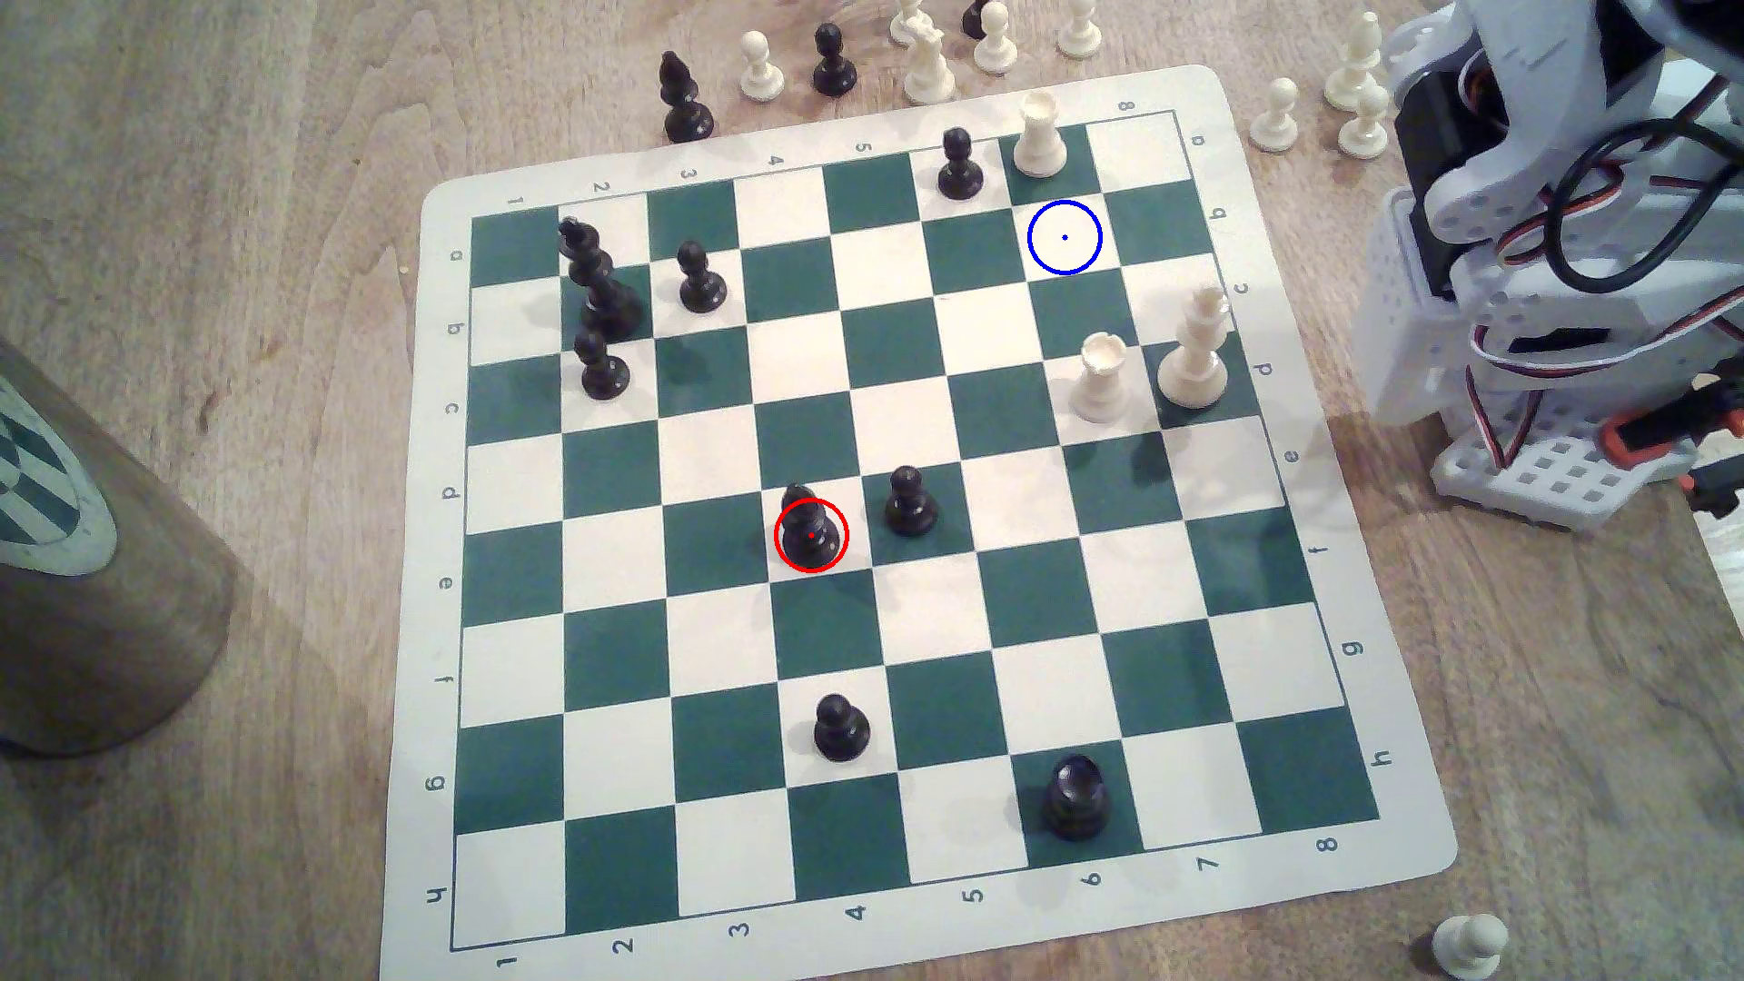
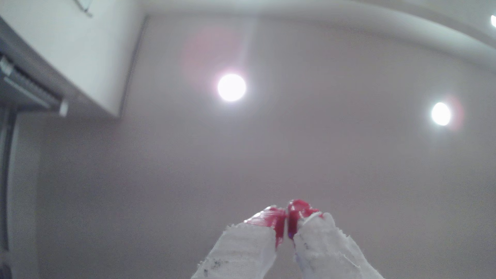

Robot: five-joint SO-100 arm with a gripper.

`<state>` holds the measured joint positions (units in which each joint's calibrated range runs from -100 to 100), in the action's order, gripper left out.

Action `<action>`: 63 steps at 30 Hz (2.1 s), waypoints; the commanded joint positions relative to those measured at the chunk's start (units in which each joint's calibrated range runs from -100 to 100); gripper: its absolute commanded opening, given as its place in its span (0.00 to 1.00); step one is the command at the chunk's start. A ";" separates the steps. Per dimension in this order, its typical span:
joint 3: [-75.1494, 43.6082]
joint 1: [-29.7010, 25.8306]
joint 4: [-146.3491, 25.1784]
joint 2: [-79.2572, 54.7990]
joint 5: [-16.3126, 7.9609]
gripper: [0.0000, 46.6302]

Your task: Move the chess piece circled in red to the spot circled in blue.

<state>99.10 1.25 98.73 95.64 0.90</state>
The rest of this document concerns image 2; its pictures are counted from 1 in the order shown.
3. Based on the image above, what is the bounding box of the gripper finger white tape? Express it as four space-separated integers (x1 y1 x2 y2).
288 199 385 279
191 206 288 279

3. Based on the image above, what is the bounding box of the dark window frame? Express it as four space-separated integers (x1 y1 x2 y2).
0 110 18 279

